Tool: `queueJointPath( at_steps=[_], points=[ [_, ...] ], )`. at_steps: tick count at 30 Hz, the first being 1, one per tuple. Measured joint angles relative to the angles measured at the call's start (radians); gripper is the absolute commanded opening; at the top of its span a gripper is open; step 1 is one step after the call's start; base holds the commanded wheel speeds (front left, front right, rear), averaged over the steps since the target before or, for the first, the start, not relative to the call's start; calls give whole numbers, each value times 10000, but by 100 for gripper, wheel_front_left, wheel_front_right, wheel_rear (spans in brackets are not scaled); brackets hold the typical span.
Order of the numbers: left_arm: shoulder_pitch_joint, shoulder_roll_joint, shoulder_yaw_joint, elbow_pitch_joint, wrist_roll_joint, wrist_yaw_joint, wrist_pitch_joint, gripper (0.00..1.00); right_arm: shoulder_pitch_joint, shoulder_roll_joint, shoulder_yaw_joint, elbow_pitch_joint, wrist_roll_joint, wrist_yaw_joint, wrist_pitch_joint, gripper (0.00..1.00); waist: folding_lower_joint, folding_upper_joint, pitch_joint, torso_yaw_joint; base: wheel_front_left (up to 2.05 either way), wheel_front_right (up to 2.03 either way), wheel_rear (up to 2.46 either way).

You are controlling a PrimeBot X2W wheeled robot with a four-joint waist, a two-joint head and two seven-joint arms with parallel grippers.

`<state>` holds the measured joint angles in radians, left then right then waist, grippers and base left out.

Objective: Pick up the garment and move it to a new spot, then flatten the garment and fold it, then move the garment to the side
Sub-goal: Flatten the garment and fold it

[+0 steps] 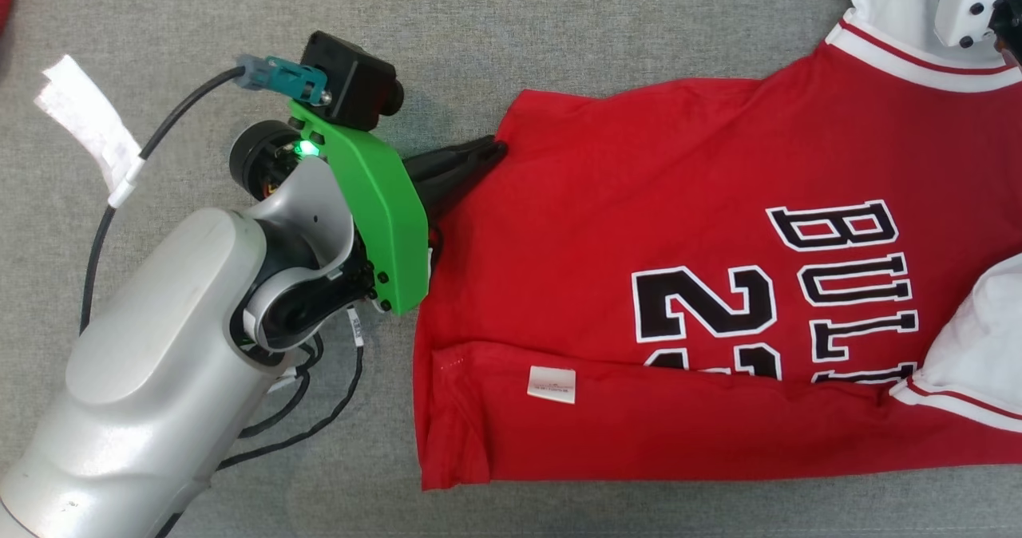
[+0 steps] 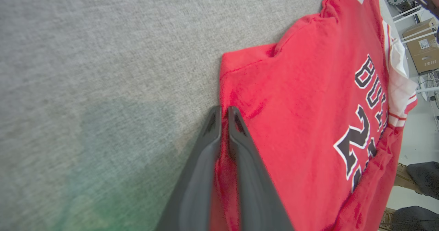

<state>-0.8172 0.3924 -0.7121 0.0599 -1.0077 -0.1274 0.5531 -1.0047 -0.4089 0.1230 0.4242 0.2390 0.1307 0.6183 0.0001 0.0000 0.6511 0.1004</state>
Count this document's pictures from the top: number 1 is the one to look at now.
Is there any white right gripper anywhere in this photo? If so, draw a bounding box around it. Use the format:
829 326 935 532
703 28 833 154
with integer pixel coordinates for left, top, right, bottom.
933 0 1012 49

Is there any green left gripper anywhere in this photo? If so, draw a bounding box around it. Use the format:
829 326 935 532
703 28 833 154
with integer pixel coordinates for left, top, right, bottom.
287 99 509 317

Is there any red basketball jersey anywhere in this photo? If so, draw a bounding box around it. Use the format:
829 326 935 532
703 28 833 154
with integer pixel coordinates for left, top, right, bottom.
413 0 1022 492

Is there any teal grey cable connector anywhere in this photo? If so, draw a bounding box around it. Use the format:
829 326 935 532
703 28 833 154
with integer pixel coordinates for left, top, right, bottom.
235 53 331 107

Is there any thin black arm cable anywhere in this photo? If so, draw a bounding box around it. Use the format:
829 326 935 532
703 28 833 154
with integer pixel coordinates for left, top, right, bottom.
152 307 366 538

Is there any thick black camera cable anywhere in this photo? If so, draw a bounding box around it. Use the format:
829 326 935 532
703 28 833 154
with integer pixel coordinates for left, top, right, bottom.
78 65 247 338

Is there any white paper cable label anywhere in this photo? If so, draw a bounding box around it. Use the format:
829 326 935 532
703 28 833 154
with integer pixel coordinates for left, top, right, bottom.
34 54 146 209

